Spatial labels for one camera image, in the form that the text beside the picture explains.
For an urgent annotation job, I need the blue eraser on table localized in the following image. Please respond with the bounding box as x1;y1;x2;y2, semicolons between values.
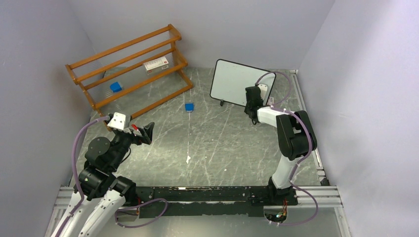
184;103;195;113

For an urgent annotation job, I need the blue eraser on shelf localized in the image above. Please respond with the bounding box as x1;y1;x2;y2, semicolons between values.
109;82;124;93

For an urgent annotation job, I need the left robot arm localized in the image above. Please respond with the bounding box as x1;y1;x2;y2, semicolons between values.
52;122;155;237

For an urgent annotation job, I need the white red box on shelf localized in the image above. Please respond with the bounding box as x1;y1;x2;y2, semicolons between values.
143;56;169;75

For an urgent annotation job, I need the wooden tiered shelf rack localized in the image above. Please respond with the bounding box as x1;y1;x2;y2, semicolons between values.
65;24;194;118

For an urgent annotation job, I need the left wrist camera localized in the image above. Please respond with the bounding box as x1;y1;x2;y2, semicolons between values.
107;112;131;131

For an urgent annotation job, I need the small red white box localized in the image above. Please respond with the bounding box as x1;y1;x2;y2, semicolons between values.
267;96;275;106

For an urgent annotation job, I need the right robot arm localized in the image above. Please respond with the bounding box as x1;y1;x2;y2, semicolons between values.
245;86;317;204

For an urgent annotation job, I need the small whiteboard with black frame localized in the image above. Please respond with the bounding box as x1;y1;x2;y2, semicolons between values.
209;59;276;107

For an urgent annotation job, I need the purple cable at base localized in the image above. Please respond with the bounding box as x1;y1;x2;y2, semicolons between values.
114;198;169;229

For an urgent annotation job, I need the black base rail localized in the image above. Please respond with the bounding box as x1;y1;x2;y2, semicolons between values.
136;185;298;218

